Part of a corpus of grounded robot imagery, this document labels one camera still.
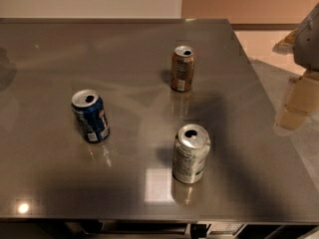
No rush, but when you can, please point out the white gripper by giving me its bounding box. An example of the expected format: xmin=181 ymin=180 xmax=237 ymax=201
xmin=272 ymin=3 xmax=319 ymax=130

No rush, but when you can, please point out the orange soda can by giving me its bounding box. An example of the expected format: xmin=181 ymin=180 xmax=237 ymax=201
xmin=170 ymin=45 xmax=195 ymax=92

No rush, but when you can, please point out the white green 7up can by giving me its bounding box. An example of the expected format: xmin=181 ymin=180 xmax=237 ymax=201
xmin=172 ymin=123 xmax=211 ymax=184

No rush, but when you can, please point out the blue Pepsi can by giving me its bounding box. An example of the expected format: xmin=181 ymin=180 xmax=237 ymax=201
xmin=71 ymin=90 xmax=110 ymax=143

